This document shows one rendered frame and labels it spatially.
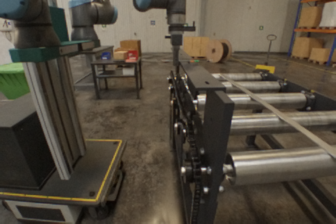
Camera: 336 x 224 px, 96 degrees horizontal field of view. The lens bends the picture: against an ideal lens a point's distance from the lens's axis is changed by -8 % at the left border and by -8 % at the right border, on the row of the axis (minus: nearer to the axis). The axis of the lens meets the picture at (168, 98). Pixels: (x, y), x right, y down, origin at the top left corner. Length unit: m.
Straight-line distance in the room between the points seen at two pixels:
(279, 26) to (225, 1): 4.06
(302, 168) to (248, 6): 11.94
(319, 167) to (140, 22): 10.82
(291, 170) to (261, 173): 0.11
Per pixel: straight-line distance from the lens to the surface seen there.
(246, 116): 0.93
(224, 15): 11.77
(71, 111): 1.44
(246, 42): 12.43
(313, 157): 0.79
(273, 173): 0.69
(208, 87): 0.48
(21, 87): 3.11
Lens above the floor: 1.32
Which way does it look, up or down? 22 degrees down
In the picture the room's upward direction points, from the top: straight up
